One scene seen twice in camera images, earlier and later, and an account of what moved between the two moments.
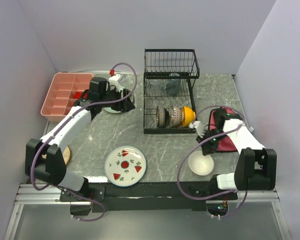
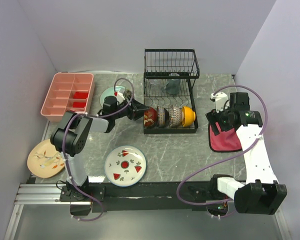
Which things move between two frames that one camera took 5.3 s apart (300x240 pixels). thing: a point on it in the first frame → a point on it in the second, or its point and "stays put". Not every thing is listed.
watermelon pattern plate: (125, 166) stays put
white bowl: (200, 164) → (150, 117)
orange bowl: (188, 115) stays put
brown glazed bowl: (162, 117) stays put
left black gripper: (126, 105) → (136, 106)
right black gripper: (208, 149) → (213, 117)
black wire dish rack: (169, 102) stays put
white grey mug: (173, 85) stays put
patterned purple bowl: (176, 116) stays put
